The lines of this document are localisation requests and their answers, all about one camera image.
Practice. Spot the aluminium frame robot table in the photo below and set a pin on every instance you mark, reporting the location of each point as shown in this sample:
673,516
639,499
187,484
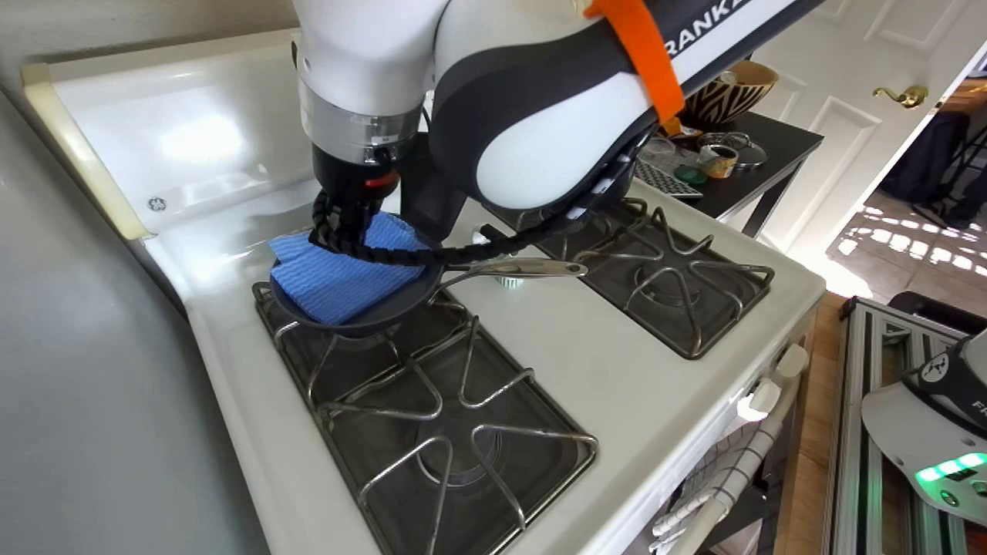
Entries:
875,371

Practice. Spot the striped dish towel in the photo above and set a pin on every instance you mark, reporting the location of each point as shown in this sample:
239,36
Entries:
709,496

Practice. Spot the brown tape roll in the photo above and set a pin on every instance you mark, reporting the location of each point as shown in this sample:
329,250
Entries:
719,161

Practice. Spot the white panel door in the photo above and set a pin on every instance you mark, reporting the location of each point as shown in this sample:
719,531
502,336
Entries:
853,155

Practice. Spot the patterned woven bowl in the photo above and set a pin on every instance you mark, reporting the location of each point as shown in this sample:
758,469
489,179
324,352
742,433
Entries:
731,93

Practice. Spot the blue cleaning cloth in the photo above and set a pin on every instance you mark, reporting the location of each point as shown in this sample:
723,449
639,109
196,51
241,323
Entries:
335,280

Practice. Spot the white gas stove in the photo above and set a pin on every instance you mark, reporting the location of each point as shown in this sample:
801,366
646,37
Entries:
619,402

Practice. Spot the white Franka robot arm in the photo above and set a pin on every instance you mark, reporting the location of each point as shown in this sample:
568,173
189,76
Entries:
543,133

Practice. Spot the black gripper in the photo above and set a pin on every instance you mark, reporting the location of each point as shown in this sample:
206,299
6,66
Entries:
348,190

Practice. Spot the white stove knob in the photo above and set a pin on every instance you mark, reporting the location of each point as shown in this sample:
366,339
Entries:
793,363
758,400

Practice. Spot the black stove grate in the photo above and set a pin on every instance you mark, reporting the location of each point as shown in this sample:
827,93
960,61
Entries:
666,280
528,437

